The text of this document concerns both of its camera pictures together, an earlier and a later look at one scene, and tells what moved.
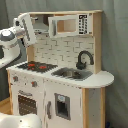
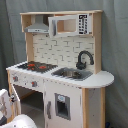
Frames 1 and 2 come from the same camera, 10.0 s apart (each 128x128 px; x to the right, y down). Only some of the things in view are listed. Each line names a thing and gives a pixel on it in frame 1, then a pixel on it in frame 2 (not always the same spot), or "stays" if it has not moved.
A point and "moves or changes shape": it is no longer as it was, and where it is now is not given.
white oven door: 28,100 moves or changes shape
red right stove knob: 34,84 stays
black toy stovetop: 34,66 stays
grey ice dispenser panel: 63,106 stays
